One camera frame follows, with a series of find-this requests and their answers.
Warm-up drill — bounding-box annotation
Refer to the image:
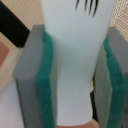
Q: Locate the gripper grey teal right finger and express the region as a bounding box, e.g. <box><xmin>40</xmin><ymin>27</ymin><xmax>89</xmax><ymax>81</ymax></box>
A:
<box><xmin>94</xmin><ymin>27</ymin><xmax>128</xmax><ymax>128</ymax></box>

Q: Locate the gripper grey teal left finger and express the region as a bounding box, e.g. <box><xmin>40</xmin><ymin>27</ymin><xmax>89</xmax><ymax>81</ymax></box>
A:
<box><xmin>14</xmin><ymin>25</ymin><xmax>57</xmax><ymax>128</ymax></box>

